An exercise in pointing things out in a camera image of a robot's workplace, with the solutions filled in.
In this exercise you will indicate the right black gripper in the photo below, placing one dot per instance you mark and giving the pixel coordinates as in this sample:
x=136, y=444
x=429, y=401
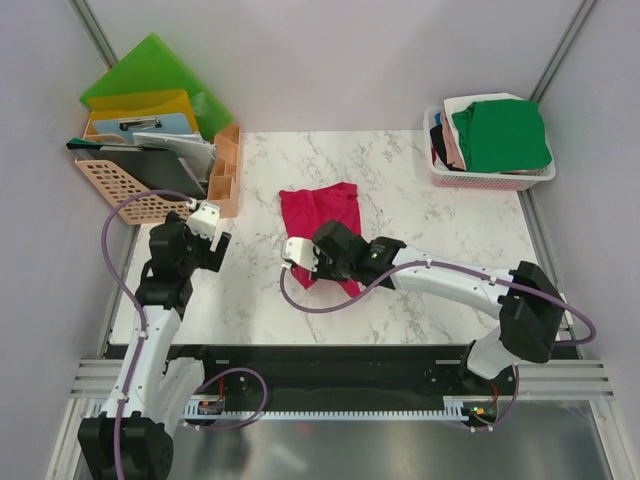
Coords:
x=321, y=272

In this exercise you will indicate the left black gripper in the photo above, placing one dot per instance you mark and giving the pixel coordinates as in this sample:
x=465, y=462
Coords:
x=211, y=259

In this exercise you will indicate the pink red t shirt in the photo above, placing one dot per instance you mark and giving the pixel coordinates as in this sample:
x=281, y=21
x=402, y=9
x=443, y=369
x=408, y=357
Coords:
x=305, y=211

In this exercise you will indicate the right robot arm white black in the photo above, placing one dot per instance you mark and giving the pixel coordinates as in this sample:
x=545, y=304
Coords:
x=522, y=300

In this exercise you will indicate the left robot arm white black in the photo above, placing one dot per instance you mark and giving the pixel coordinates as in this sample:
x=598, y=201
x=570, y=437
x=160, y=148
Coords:
x=132, y=436

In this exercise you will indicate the peach perforated file organizer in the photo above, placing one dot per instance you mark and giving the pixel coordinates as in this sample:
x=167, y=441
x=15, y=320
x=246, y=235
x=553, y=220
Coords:
x=140, y=205

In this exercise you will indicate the black folder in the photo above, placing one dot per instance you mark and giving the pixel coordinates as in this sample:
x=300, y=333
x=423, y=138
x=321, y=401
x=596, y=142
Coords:
x=156, y=168

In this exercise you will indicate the white paper documents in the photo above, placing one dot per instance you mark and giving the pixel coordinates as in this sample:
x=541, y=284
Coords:
x=199, y=155

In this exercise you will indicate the blue clipboard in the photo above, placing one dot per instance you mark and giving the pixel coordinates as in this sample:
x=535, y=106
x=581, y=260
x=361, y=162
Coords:
x=173, y=123

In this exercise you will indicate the beige t shirt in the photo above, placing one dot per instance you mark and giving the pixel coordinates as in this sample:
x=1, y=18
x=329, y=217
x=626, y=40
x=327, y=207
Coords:
x=454, y=159

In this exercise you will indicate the yellow plastic folder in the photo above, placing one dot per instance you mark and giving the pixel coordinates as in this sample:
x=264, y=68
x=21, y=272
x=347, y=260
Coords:
x=141, y=104

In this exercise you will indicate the black t shirt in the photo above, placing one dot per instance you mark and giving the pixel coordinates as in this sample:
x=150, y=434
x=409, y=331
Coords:
x=437, y=141

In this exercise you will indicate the white plastic laundry basket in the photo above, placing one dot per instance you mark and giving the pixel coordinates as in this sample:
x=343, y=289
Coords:
x=443, y=177

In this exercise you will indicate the white t shirt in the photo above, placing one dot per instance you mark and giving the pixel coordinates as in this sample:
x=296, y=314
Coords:
x=455, y=130

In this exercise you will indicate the green plastic folder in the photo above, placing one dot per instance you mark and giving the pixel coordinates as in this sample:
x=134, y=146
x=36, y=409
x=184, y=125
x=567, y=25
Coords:
x=152, y=66

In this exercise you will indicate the green t shirt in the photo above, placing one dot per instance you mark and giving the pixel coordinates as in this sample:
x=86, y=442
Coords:
x=503, y=135

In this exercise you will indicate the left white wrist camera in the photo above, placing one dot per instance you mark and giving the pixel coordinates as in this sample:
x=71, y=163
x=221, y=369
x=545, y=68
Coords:
x=202, y=221

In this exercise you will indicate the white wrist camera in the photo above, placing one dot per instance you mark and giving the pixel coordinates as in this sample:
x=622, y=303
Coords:
x=202, y=221
x=299, y=252

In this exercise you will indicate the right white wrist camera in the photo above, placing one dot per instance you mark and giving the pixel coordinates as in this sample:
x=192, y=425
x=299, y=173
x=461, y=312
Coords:
x=299, y=252

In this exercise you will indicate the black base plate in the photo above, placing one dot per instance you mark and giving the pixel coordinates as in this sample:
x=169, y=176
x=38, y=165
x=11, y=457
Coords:
x=341, y=378

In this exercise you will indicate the aluminium frame rail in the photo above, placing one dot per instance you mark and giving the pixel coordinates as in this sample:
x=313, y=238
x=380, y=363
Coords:
x=556, y=380

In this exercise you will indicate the white slotted cable duct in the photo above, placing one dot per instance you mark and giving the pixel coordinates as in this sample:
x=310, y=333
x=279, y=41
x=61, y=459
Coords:
x=453, y=410

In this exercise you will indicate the left aluminium corner post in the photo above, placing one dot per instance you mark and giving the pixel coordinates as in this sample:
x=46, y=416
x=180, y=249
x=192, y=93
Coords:
x=92, y=27

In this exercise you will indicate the aluminium corner post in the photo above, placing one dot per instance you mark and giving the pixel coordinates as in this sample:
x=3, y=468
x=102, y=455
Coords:
x=92, y=27
x=569, y=38

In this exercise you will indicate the right aluminium corner post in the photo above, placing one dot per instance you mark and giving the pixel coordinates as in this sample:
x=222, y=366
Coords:
x=569, y=38

